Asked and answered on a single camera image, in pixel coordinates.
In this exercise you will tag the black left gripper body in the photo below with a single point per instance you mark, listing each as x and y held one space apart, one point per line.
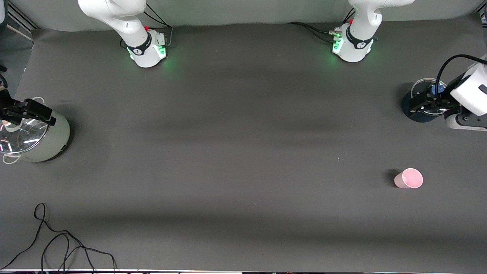
449 98

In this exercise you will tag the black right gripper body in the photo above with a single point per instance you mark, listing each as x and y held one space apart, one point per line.
5 102

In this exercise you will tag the pink paper cup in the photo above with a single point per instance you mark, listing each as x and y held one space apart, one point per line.
411 179

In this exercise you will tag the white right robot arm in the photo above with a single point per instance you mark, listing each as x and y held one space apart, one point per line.
125 23

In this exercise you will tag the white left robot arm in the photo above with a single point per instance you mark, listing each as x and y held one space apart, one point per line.
359 34

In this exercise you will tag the dark blue pot, glass lid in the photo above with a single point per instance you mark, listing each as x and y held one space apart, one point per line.
414 114

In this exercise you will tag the pale green pot, glass lid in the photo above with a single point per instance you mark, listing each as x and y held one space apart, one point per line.
49 140

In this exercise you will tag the dark grey table mat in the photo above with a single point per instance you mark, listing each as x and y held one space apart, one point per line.
243 152

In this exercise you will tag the aluminium frame rail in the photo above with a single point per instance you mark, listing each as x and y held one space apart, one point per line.
21 23

